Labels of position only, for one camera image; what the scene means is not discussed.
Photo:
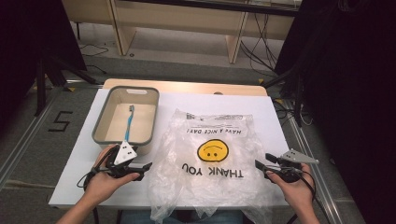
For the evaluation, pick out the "black metal stand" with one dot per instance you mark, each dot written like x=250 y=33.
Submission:
x=298 y=93
x=40 y=84

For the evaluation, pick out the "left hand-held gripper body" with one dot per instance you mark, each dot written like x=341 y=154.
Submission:
x=124 y=154

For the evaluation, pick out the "person's right hand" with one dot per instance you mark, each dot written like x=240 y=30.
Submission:
x=297 y=194

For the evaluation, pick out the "person's left hand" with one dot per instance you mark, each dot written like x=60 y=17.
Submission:
x=102 y=183

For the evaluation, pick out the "metal floor rail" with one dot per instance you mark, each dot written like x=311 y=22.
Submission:
x=28 y=140
x=317 y=186

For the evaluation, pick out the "blue toothbrush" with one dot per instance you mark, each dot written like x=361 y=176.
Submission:
x=128 y=124

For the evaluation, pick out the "light wooden table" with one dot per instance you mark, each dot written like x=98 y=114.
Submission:
x=186 y=86

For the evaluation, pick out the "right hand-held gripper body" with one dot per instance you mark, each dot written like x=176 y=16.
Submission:
x=291 y=168

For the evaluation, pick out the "light wooden background desk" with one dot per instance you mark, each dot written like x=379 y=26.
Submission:
x=174 y=18

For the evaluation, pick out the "beige bin with grey rim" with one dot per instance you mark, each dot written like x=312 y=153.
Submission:
x=101 y=124

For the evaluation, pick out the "white board table cover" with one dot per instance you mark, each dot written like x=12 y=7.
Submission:
x=124 y=193

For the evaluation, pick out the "clear plastic bag yellow smiley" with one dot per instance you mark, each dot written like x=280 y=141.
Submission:
x=211 y=186

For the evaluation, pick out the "black curtain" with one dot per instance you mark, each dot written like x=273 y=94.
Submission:
x=351 y=93
x=28 y=46

